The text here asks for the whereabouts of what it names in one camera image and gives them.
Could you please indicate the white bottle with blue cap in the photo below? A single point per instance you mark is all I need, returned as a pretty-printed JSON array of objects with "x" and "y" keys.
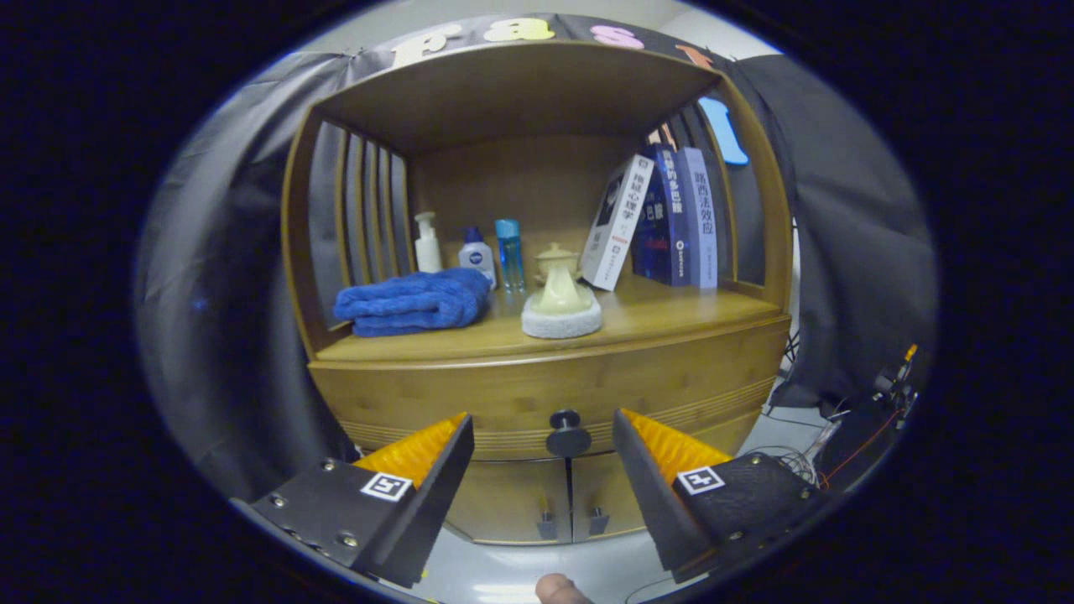
[{"x": 477, "y": 256}]

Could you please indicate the blue folded towel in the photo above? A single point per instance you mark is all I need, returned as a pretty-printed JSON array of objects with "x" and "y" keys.
[{"x": 411, "y": 304}]

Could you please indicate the wooden cabinet door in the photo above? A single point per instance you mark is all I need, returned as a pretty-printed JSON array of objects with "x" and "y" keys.
[
  {"x": 512, "y": 495},
  {"x": 612, "y": 495}
]

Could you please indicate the white book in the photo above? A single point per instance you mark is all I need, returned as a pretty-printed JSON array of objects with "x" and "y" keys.
[{"x": 617, "y": 222}]

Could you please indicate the white pump bottle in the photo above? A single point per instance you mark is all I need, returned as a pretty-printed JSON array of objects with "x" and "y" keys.
[{"x": 428, "y": 247}]

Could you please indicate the wooden cabinet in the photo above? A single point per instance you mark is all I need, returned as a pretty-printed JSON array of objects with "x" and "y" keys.
[{"x": 520, "y": 92}]

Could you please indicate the dark blue book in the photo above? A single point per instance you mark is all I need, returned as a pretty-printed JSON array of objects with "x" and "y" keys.
[{"x": 663, "y": 218}]

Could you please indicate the cream lidded teacup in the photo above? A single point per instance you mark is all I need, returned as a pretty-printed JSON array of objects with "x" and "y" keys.
[{"x": 557, "y": 258}]

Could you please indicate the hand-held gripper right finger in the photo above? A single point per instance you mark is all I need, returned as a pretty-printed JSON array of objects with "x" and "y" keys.
[{"x": 654, "y": 495}]

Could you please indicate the clear blue bottle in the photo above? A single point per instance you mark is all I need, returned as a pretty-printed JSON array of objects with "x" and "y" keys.
[{"x": 509, "y": 252}]

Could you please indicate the green brush with white sponge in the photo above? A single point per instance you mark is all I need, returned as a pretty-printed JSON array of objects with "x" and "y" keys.
[{"x": 560, "y": 315}]

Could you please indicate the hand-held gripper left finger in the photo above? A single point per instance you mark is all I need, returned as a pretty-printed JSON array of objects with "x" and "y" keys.
[{"x": 424, "y": 503}]

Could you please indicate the wooden countertop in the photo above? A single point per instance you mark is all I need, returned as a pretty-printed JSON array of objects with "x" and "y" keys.
[{"x": 663, "y": 315}]

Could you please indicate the light blue book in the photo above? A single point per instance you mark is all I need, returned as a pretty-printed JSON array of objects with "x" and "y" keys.
[{"x": 701, "y": 218}]

